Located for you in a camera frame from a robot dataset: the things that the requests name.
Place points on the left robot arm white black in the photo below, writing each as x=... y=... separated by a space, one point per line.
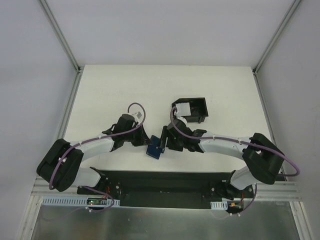
x=61 y=166

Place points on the left white cable duct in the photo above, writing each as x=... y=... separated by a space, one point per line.
x=68 y=201

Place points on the blue leather card holder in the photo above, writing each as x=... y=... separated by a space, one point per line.
x=154 y=150

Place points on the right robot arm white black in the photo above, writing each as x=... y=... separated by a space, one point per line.
x=263 y=160

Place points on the white cable duct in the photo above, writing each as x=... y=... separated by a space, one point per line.
x=219 y=205
x=68 y=201

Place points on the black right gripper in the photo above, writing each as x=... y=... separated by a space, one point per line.
x=164 y=138

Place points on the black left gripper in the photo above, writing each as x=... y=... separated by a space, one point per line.
x=139 y=137

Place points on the aluminium frame post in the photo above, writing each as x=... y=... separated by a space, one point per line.
x=289 y=14
x=59 y=34

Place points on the black plastic card tray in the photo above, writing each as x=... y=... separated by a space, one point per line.
x=198 y=107

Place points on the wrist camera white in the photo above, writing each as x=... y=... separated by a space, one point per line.
x=138 y=116
x=176 y=115

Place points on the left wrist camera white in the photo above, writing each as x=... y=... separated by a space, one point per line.
x=138 y=116

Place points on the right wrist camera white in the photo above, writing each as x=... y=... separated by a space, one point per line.
x=176 y=115

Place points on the right white cable duct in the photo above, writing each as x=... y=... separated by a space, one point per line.
x=219 y=205

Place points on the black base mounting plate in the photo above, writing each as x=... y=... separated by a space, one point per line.
x=177 y=201

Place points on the right aluminium frame post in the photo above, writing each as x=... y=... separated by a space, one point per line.
x=289 y=14

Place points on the left aluminium frame post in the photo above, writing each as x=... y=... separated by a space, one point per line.
x=59 y=34

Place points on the white cards stack in tray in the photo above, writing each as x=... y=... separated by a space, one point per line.
x=183 y=109

